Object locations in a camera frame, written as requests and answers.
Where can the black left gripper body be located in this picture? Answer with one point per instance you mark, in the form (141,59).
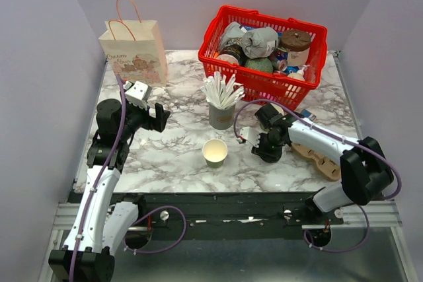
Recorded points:
(135,116)

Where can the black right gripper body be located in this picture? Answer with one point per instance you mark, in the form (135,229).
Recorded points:
(268,148)

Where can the green paper coffee cup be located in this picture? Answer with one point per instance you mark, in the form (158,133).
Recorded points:
(214,152)

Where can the brown cardboard cup carrier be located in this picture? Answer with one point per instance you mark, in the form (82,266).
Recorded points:
(329,169)

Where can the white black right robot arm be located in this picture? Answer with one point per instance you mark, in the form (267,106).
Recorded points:
(364,172)

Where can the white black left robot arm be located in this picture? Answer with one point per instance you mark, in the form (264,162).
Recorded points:
(88,251)

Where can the blue yellow card packet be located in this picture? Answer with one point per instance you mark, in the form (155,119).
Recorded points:
(307,114)

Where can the grey straw holder cup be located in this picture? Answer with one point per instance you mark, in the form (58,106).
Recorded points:
(221,119)

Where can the cream printed paper bag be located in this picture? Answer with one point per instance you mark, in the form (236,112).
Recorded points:
(134,50)

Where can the white wrapped straws bundle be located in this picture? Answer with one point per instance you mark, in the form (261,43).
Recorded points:
(222,92)

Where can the white pump bottle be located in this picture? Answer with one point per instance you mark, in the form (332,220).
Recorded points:
(297,72)

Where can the green textured ball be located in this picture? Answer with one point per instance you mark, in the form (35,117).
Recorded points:
(260,64)

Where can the red blue drink can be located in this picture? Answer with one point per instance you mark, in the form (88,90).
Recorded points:
(279,61)

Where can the red plastic shopping basket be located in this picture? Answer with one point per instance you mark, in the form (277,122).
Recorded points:
(287,91)

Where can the dark printed paper cup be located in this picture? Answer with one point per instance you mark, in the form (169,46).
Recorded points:
(232,52)

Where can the grey wrapped bundle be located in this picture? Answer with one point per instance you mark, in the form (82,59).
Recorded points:
(259,42)

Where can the brown lidded white tub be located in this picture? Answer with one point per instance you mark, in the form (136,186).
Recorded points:
(297,43)

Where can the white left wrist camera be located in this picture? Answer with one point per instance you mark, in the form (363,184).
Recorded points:
(137,93)

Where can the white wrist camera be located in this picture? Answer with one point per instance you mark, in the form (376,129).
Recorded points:
(249,135)
(137,93)

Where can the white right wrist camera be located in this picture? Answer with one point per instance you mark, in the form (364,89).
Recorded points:
(249,135)

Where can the black mounting base rail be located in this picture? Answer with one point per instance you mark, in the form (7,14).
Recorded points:
(228,216)

